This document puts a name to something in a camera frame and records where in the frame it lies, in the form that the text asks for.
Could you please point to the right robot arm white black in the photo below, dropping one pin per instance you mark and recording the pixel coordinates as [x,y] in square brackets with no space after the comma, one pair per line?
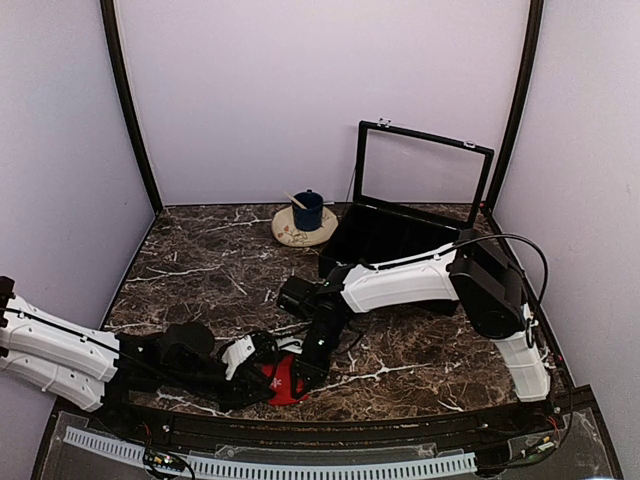
[471,271]

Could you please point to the right black frame post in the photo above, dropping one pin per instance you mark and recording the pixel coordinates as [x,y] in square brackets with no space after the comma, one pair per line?
[532,32]

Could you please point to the red Santa Christmas sock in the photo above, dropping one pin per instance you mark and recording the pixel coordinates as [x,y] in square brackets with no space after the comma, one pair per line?
[281,381]

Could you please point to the wooden stick in cup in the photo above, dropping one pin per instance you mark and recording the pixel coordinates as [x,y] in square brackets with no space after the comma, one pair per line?
[294,200]

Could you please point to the blue ceramic cup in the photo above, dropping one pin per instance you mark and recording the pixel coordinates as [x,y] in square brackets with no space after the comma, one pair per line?
[310,219]

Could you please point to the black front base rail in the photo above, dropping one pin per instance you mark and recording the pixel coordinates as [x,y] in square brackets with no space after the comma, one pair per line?
[382,406]

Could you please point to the black compartment box glass lid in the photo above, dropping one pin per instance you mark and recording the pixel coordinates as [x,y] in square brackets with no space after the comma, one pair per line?
[413,192]

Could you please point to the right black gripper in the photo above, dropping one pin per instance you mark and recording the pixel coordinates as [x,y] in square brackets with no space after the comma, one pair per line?
[316,371]

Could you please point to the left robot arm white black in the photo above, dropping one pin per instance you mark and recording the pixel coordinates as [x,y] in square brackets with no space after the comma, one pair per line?
[97,369]

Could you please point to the black frame post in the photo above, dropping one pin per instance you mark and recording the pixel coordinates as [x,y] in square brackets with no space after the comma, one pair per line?
[532,32]
[128,109]

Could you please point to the white slotted cable duct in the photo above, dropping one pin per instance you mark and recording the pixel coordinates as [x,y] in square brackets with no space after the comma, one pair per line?
[231,462]

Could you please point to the left black frame post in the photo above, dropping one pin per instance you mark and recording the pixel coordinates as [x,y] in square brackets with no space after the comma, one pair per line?
[128,109]

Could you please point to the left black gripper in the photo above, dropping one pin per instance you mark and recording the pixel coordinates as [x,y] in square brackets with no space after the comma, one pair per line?
[236,398]

